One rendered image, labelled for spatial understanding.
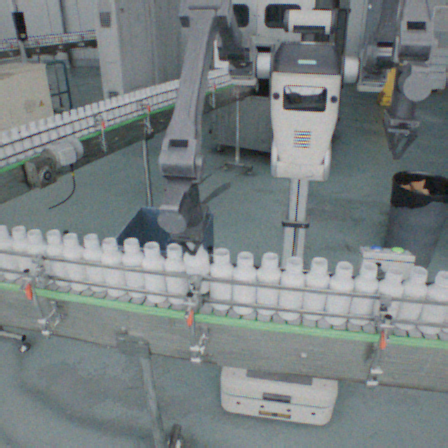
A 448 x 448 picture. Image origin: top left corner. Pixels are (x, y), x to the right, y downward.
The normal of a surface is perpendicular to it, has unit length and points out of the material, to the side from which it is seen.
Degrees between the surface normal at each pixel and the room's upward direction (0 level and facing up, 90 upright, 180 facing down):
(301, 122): 90
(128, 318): 90
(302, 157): 90
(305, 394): 31
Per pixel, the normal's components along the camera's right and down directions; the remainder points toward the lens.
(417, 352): -0.20, 0.49
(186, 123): -0.15, -0.21
